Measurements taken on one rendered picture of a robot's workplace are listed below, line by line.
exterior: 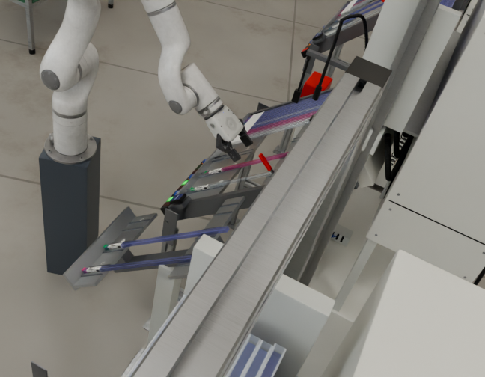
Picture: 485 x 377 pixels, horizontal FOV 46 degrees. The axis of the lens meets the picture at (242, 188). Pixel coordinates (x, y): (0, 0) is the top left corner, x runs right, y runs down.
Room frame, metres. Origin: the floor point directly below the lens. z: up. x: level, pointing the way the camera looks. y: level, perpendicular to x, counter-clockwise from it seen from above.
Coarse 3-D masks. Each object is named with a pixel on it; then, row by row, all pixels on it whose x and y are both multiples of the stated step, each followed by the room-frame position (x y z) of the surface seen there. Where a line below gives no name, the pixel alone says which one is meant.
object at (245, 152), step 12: (240, 144) 1.73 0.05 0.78; (252, 144) 1.68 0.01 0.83; (228, 156) 1.65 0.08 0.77; (216, 168) 1.57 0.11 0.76; (240, 168) 1.52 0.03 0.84; (204, 180) 1.50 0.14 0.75; (216, 180) 1.47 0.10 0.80; (192, 192) 1.43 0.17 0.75; (204, 192) 1.40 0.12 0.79; (216, 192) 1.37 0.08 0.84
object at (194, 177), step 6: (246, 114) 1.99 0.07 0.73; (216, 150) 1.71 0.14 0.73; (210, 156) 1.66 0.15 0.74; (216, 156) 1.68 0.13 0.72; (204, 162) 1.62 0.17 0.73; (210, 162) 1.64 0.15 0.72; (198, 168) 1.58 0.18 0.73; (204, 168) 1.59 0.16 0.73; (198, 174) 1.55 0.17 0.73; (192, 180) 1.51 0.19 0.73; (186, 186) 1.47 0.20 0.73; (180, 192) 1.43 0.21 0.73
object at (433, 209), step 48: (480, 0) 1.69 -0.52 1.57; (480, 48) 1.18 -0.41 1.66; (480, 96) 1.17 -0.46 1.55; (432, 144) 1.18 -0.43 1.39; (480, 144) 1.15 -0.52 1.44; (384, 192) 1.82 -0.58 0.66; (432, 192) 1.16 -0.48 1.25; (480, 192) 1.13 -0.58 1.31; (384, 240) 1.17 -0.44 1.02; (432, 240) 1.14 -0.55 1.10; (480, 240) 1.12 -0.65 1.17
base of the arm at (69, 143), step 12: (60, 120) 1.48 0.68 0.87; (72, 120) 1.49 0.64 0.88; (84, 120) 1.53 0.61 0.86; (60, 132) 1.48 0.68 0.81; (72, 132) 1.49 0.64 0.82; (84, 132) 1.53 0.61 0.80; (48, 144) 1.51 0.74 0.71; (60, 144) 1.48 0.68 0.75; (72, 144) 1.49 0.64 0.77; (84, 144) 1.53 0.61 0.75; (96, 144) 1.58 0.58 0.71; (60, 156) 1.47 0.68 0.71; (72, 156) 1.48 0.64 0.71; (84, 156) 1.50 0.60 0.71
